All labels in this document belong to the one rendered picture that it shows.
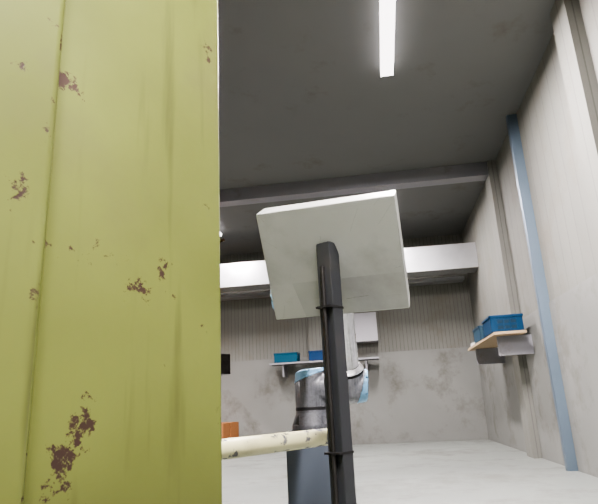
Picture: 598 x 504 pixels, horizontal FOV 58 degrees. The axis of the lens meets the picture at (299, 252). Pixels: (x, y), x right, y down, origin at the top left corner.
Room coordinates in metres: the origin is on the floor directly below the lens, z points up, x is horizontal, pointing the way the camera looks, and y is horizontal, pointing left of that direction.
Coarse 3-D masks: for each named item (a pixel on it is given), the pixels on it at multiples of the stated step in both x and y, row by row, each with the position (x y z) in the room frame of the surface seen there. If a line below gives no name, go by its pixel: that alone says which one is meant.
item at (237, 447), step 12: (288, 432) 1.44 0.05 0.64; (300, 432) 1.47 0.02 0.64; (312, 432) 1.50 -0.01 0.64; (324, 432) 1.54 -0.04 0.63; (228, 444) 1.26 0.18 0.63; (240, 444) 1.29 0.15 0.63; (252, 444) 1.32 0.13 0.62; (264, 444) 1.35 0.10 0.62; (276, 444) 1.38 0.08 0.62; (288, 444) 1.42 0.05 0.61; (300, 444) 1.45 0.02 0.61; (312, 444) 1.50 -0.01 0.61; (324, 444) 1.54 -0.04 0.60; (228, 456) 1.27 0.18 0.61; (240, 456) 1.30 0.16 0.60
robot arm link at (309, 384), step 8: (312, 368) 2.54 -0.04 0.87; (320, 368) 2.56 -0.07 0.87; (296, 376) 2.58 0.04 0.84; (304, 376) 2.54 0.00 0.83; (312, 376) 2.54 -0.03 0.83; (320, 376) 2.55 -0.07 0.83; (296, 384) 2.58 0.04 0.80; (304, 384) 2.54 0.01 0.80; (312, 384) 2.54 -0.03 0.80; (320, 384) 2.53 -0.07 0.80; (296, 392) 2.58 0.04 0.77; (304, 392) 2.54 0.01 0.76; (312, 392) 2.54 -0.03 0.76; (320, 392) 2.53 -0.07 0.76; (296, 400) 2.58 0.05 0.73; (304, 400) 2.54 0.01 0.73; (312, 400) 2.54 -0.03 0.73; (320, 400) 2.55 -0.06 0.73
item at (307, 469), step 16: (320, 448) 2.50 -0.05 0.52; (288, 464) 2.52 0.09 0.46; (304, 464) 2.51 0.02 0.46; (320, 464) 2.50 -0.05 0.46; (288, 480) 2.52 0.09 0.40; (304, 480) 2.51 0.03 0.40; (320, 480) 2.50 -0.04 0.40; (288, 496) 2.52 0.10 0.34; (304, 496) 2.51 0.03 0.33; (320, 496) 2.50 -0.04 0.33
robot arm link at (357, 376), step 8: (344, 320) 2.36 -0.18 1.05; (352, 320) 2.38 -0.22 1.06; (344, 328) 2.38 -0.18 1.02; (352, 328) 2.40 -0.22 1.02; (352, 336) 2.41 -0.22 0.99; (352, 344) 2.43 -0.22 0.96; (352, 352) 2.45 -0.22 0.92; (352, 360) 2.46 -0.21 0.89; (352, 368) 2.48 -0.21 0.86; (360, 368) 2.51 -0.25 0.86; (352, 376) 2.48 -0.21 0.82; (360, 376) 2.50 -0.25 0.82; (352, 384) 2.50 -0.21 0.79; (360, 384) 2.51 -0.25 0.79; (352, 392) 2.52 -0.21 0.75; (360, 392) 2.51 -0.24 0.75; (352, 400) 2.55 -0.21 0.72; (360, 400) 2.55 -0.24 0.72
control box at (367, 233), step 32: (384, 192) 1.22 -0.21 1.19; (288, 224) 1.25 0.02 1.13; (320, 224) 1.24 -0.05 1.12; (352, 224) 1.22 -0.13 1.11; (384, 224) 1.21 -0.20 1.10; (288, 256) 1.29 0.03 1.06; (352, 256) 1.26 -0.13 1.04; (384, 256) 1.25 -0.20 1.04; (288, 288) 1.34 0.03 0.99; (352, 288) 1.31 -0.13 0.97; (384, 288) 1.29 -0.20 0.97
